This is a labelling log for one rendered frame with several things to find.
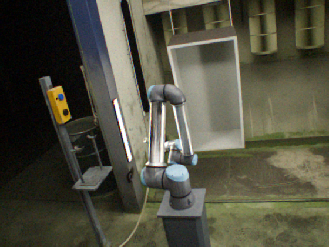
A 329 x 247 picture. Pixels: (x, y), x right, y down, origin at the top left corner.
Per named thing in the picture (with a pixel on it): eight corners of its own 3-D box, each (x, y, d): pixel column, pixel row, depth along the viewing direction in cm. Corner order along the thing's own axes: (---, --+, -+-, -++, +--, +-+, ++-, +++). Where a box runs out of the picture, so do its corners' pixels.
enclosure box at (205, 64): (191, 133, 324) (171, 35, 259) (242, 129, 309) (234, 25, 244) (189, 152, 296) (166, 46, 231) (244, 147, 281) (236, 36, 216)
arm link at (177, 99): (185, 80, 186) (199, 160, 215) (168, 82, 192) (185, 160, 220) (178, 86, 177) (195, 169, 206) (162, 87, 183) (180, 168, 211)
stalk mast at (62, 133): (102, 243, 250) (43, 77, 191) (107, 244, 249) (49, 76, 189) (99, 248, 245) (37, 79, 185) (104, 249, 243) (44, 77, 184)
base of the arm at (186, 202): (193, 210, 178) (191, 198, 174) (166, 210, 183) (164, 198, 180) (197, 193, 195) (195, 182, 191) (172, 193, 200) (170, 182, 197)
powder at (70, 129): (51, 133, 315) (51, 133, 314) (84, 117, 354) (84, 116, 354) (79, 137, 284) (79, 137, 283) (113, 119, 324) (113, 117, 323)
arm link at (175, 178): (186, 198, 176) (182, 176, 169) (163, 194, 184) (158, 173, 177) (194, 184, 188) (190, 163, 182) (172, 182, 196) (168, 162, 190)
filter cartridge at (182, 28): (189, 65, 398) (180, 8, 366) (198, 69, 366) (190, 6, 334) (166, 70, 392) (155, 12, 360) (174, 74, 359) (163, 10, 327)
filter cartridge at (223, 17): (226, 68, 337) (217, 0, 306) (204, 68, 363) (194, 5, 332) (241, 62, 358) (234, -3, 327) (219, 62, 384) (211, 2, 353)
